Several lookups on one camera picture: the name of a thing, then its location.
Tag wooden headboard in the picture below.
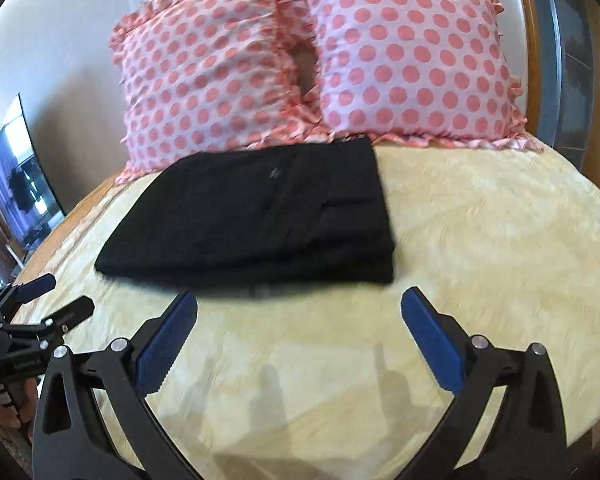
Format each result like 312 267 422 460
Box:
511 0 543 137

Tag black pants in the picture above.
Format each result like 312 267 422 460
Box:
94 135 397 287

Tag flat screen television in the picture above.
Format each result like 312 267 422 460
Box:
0 92 67 253

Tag person's left hand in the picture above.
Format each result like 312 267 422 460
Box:
0 377 38 433

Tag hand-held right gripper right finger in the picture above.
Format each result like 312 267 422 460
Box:
395 286 568 480

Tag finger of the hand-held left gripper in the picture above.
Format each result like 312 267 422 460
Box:
0 274 57 312
2 296 96 341

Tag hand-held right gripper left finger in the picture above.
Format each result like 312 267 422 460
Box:
32 290 201 480

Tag grey framed window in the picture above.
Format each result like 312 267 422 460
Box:
527 0 600 176

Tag pink polka-dot ruffled pillow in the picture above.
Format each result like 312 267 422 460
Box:
297 0 548 153
109 0 326 186

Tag yellow patterned bed blanket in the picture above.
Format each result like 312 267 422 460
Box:
10 140 600 480

